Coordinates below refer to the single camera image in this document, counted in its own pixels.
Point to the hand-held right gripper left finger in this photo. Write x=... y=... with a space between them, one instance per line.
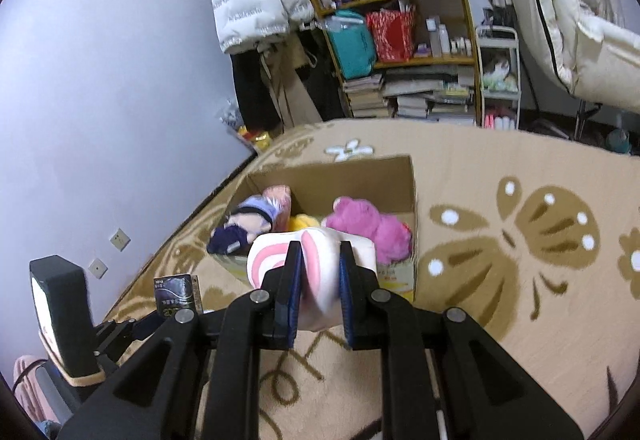
x=295 y=302

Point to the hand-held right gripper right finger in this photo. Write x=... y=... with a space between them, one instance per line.
x=346 y=302

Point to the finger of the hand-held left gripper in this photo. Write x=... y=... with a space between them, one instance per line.
x=145 y=327

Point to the pink swirl roll plush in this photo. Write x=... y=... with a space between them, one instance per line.
x=320 y=270

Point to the brown cardboard box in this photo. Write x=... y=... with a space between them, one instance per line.
x=350 y=180

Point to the person's left forearm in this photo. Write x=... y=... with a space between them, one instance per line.
x=27 y=380

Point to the white green soft items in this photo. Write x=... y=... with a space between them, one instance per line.
x=500 y=75

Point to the dark printed packet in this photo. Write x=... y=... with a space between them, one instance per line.
x=175 y=292

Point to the yellow plush toy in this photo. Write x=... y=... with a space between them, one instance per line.
x=302 y=222

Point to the magenta bear plush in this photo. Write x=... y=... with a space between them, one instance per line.
x=370 y=225

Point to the purple haired doll plush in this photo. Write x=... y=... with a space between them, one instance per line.
x=240 y=225

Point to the pink striped plush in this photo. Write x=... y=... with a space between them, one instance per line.
x=279 y=202

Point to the colourful packets pile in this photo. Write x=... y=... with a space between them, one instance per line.
x=250 y=130

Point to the stack of books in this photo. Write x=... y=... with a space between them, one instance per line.
x=365 y=95

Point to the beige printed blanket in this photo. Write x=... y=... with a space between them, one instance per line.
x=500 y=160

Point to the black hanging garment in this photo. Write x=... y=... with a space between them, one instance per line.
x=252 y=90

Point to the beige coat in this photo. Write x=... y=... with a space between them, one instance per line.
x=290 y=85

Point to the teal bag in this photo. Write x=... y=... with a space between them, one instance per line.
x=352 y=45

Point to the red patterned bag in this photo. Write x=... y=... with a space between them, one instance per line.
x=390 y=35

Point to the tall white bottle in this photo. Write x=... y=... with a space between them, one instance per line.
x=432 y=38

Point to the row of small cosmetic bottles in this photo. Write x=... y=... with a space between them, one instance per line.
x=461 y=47

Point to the dark metal stand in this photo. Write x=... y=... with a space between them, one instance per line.
x=582 y=115

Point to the white trolley cart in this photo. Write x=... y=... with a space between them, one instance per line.
x=497 y=29

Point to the teal round object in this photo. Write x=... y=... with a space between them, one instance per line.
x=618 y=141

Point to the white wall socket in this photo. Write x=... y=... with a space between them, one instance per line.
x=120 y=240
x=97 y=268

